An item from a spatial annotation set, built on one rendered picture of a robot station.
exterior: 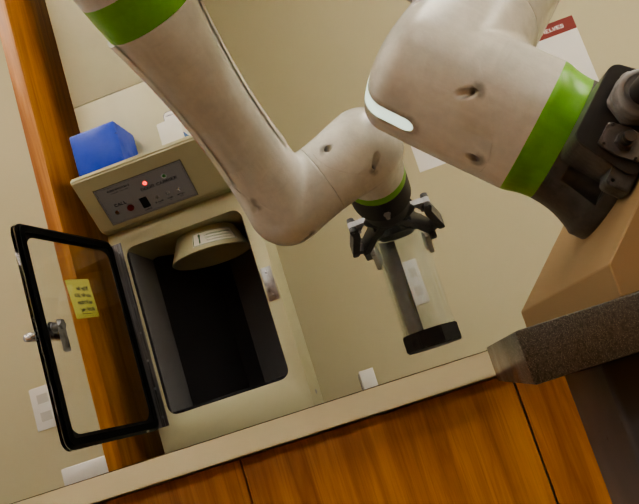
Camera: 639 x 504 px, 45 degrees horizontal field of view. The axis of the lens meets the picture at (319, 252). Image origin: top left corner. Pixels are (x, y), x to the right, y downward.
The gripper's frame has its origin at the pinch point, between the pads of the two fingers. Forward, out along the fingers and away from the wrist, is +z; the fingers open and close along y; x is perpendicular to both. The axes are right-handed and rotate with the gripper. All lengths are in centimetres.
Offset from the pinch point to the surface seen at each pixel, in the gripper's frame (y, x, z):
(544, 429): -11.9, 36.7, -1.4
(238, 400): 40.4, 10.9, 19.5
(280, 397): 32.0, 12.8, 20.0
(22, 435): 112, -11, 58
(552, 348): -9, 43, -69
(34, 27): 64, -81, -3
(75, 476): 82, 13, 29
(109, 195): 52, -32, -1
